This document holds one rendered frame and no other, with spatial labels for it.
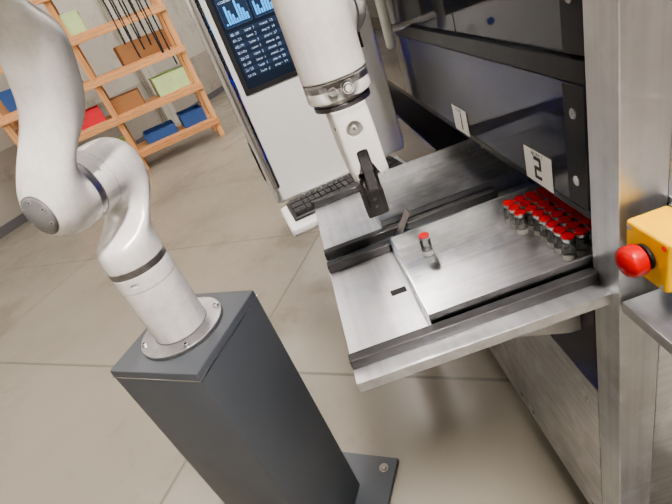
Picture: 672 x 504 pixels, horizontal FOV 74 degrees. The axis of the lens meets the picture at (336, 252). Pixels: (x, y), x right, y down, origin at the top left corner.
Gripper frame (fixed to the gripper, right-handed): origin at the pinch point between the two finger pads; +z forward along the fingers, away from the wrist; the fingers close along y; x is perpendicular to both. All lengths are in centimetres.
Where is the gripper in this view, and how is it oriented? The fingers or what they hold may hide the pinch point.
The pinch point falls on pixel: (374, 201)
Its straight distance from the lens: 65.8
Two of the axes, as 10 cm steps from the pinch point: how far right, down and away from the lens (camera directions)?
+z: 3.2, 8.0, 5.1
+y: -1.4, -4.9, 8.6
